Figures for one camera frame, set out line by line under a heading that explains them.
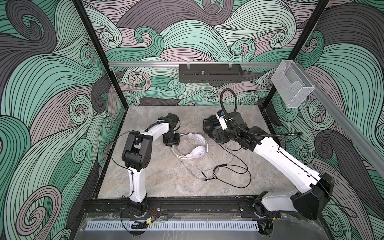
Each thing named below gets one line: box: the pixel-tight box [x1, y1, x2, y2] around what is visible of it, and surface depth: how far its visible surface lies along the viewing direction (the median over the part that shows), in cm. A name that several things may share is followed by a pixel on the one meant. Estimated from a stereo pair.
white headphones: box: [171, 133, 206, 160], surface depth 89 cm
